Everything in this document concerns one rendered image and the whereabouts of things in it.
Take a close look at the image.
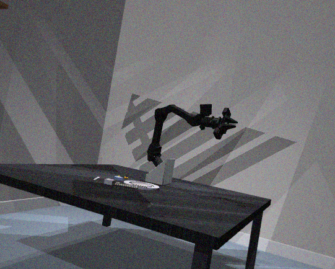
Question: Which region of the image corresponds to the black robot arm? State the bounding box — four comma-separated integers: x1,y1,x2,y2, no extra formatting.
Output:
147,104,212,167

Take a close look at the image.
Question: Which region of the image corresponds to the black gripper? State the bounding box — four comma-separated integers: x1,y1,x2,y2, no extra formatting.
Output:
209,108,238,139

